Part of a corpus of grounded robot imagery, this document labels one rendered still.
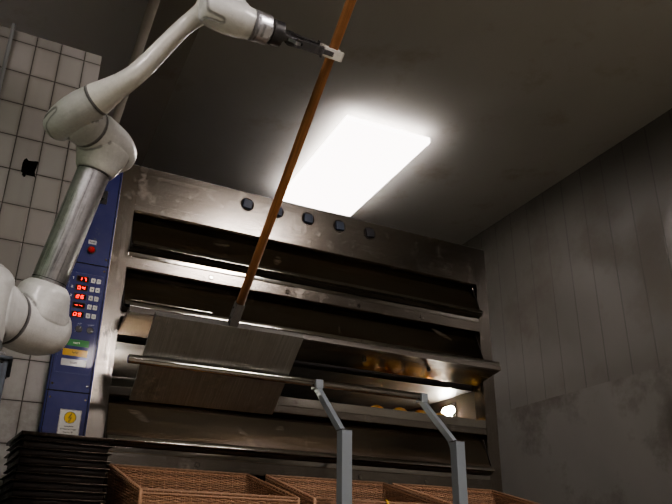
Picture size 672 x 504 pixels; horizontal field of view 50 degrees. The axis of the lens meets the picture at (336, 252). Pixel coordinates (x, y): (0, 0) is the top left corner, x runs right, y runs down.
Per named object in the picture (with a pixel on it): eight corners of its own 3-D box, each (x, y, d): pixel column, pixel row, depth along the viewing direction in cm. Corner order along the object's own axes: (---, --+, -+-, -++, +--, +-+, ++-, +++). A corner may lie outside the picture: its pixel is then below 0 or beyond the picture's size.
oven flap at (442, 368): (129, 311, 274) (116, 334, 289) (501, 370, 350) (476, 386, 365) (129, 305, 276) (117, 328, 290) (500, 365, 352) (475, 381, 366)
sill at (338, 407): (107, 388, 281) (108, 378, 282) (478, 430, 357) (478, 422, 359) (110, 385, 276) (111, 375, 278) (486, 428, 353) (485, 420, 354)
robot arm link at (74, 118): (79, 74, 214) (108, 100, 225) (30, 105, 216) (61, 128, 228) (87, 105, 207) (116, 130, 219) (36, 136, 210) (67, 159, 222)
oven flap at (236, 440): (104, 444, 267) (107, 397, 280) (489, 475, 343) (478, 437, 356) (107, 438, 264) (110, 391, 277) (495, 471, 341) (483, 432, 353)
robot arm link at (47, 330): (-26, 339, 205) (30, 358, 224) (15, 349, 198) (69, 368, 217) (76, 105, 228) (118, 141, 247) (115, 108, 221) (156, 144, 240)
